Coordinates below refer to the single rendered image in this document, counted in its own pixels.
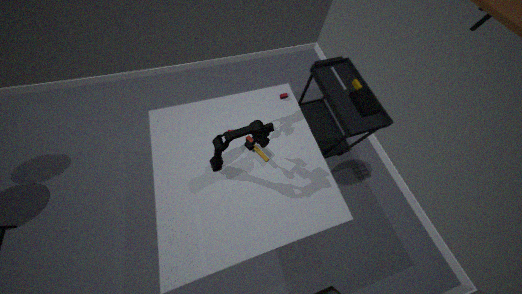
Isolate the yellow bar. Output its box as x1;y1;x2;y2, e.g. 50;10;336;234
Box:
246;135;269;162

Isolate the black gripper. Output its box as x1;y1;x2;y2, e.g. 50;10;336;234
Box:
244;133;270;151

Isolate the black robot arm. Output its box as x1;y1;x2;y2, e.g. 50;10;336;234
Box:
209;120;274;172

